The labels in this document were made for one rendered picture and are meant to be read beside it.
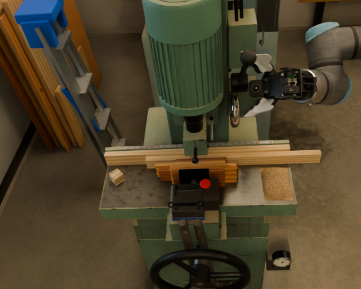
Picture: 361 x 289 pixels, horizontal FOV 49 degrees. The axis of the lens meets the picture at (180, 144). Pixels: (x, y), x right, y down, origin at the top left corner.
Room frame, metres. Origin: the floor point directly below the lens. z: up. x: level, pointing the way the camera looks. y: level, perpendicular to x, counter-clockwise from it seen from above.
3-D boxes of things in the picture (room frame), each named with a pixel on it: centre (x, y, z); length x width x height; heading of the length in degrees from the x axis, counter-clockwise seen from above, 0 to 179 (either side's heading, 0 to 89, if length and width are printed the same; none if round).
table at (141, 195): (0.74, -0.03, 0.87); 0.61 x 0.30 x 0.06; 82
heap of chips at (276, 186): (0.72, -0.27, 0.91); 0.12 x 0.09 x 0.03; 172
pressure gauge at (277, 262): (0.60, -0.28, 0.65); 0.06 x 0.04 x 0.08; 82
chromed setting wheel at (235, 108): (0.96, -0.19, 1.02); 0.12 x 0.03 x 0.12; 172
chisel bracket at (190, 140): (0.86, -0.05, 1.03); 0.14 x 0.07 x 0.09; 172
